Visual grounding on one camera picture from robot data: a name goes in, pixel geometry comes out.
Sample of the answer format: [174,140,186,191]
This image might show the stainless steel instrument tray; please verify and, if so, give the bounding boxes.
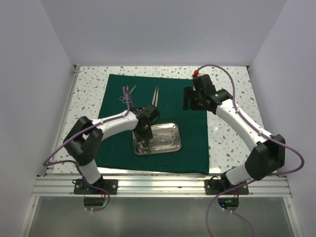
[132,123,182,156]

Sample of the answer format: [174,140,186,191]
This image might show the steel forceps with ring handles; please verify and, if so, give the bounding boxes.
[119,85,136,104]

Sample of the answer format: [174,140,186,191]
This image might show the steel tweezers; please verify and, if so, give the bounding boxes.
[151,87,158,107]
[154,87,159,107]

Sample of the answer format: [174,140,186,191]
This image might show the green surgical cloth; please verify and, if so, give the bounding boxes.
[96,75,209,175]

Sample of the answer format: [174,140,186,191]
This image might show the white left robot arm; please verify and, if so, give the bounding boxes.
[64,104,160,194]

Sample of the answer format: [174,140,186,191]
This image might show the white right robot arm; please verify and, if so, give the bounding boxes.
[183,75,285,194]

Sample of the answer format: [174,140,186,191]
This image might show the steel scissors in tray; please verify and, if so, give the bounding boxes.
[153,130,176,140]

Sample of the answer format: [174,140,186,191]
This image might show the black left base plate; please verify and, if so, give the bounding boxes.
[72,179,119,195]

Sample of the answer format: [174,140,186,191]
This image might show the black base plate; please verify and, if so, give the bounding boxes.
[204,176,249,195]
[72,179,119,195]

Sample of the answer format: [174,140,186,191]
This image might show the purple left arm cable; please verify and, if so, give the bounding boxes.
[43,85,134,212]

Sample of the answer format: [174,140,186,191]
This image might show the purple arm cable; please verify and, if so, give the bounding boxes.
[43,85,134,212]
[192,64,306,237]

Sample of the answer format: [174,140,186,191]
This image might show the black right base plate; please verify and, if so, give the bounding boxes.
[204,176,249,195]

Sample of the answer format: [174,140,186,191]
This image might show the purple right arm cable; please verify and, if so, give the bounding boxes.
[192,64,306,237]

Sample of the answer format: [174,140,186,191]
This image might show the aluminium front rail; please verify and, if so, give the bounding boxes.
[31,173,292,198]

